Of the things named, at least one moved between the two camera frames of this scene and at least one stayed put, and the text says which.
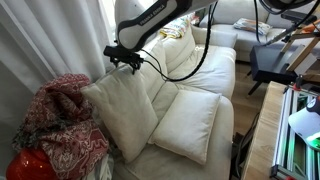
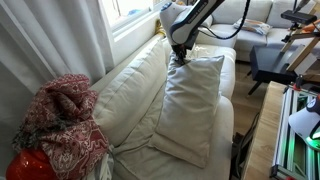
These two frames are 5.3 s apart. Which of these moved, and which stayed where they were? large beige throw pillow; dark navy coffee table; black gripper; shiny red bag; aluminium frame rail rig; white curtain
Moved: large beige throw pillow; black gripper
Stayed: dark navy coffee table; aluminium frame rail rig; shiny red bag; white curtain
